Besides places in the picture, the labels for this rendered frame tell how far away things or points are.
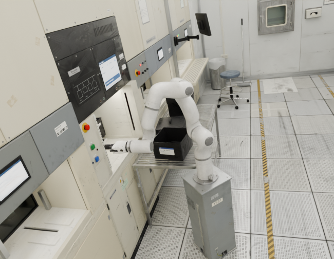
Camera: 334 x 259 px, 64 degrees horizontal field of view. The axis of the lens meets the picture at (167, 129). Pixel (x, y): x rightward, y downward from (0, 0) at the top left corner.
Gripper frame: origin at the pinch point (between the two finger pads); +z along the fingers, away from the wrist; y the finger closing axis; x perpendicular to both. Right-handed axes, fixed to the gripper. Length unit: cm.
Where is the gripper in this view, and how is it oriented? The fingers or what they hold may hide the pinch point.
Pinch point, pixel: (107, 146)
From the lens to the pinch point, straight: 183.5
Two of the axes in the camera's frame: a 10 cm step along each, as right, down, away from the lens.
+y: 2.6, -4.7, 8.4
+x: -1.7, -8.8, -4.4
